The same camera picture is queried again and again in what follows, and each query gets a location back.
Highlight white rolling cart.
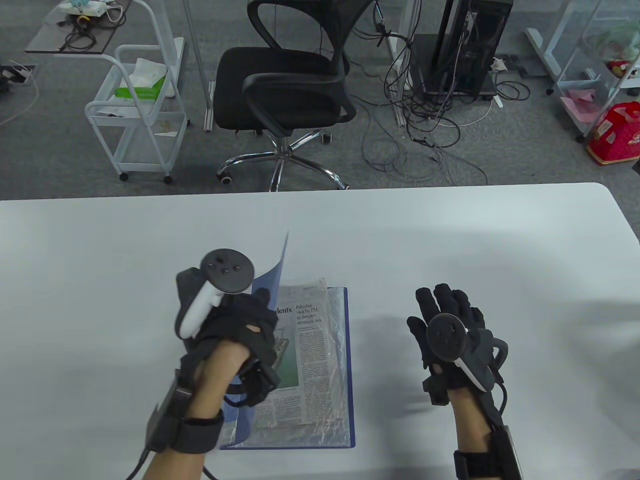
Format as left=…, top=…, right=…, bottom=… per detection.
left=84, top=0, right=191, bottom=185

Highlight black wrist strap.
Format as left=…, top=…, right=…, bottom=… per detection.
left=170, top=410, right=225, bottom=455
left=453, top=447, right=501, bottom=480

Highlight newspaper grey photo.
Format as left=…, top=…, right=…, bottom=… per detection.
left=252, top=278, right=332, bottom=426

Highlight blue file folder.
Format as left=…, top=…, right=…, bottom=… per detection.
left=220, top=231, right=357, bottom=450

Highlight person's left forearm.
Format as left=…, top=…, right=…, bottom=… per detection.
left=140, top=341, right=251, bottom=480

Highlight black wrist sensor box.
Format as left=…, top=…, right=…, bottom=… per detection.
left=492, top=425, right=523, bottom=480
left=146, top=382, right=193, bottom=453

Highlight person's left hand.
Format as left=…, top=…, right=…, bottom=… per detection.
left=176, top=289, right=281, bottom=388

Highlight black right wrist strap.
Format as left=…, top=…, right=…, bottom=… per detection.
left=453, top=447, right=501, bottom=480

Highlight green tissue pack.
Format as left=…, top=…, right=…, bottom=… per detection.
left=114, top=57, right=169, bottom=102

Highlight black left wrist strap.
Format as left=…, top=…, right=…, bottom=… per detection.
left=170, top=410, right=225, bottom=455

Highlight black office chair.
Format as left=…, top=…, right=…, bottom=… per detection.
left=212, top=0, right=376, bottom=193

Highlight pink paper sheet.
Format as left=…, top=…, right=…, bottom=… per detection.
left=560, top=89, right=613, bottom=129

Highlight white power strip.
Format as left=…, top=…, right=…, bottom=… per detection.
left=0, top=60, right=38, bottom=93

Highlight white shelf rack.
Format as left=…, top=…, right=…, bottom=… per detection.
left=547, top=0, right=640, bottom=146

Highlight black right hand controller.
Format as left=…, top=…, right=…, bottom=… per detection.
left=426, top=313, right=510, bottom=393

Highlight black computer tower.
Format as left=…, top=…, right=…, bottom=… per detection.
left=425, top=0, right=514, bottom=98

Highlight black hand controller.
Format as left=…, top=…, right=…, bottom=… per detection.
left=175, top=248, right=256, bottom=342
left=426, top=313, right=510, bottom=393

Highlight black right wrist sensor box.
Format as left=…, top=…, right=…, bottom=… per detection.
left=492, top=425, right=523, bottom=480

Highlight black left hand controller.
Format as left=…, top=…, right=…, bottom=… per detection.
left=175, top=248, right=256, bottom=342

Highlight translucent green plastic bag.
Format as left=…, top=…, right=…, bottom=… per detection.
left=595, top=20, right=640, bottom=78

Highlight white device with cables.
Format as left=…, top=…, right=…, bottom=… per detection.
left=54, top=0, right=125, bottom=25

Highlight black left wrist sensor box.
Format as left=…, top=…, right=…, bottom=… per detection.
left=146, top=382, right=193, bottom=453

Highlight red gift bag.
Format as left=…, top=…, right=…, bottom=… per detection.
left=586, top=101, right=640, bottom=166

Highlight tangle of black cables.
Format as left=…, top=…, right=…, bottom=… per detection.
left=350, top=0, right=532, bottom=187

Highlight person's right hand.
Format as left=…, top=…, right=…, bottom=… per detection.
left=406, top=283, right=510, bottom=394

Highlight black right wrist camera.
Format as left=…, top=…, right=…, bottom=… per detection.
left=422, top=377, right=451, bottom=406

